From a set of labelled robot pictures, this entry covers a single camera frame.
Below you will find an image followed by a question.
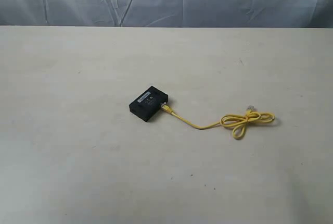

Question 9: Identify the small black electronic box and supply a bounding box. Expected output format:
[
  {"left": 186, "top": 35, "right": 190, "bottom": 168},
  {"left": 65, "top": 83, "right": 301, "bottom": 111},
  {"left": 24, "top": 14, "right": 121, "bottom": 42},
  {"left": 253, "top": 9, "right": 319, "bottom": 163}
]
[{"left": 129, "top": 86, "right": 169, "bottom": 122}]

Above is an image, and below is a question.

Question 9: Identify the yellow ethernet cable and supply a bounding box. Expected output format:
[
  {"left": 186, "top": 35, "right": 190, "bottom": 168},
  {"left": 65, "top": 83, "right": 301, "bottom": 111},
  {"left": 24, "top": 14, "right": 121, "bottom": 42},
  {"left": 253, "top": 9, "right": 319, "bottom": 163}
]
[{"left": 161, "top": 103, "right": 276, "bottom": 140}]

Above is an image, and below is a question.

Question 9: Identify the grey backdrop curtain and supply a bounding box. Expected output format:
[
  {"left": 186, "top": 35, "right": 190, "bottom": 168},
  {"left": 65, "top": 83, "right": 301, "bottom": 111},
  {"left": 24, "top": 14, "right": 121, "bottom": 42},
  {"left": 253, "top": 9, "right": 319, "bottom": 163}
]
[{"left": 1, "top": 0, "right": 332, "bottom": 28}]

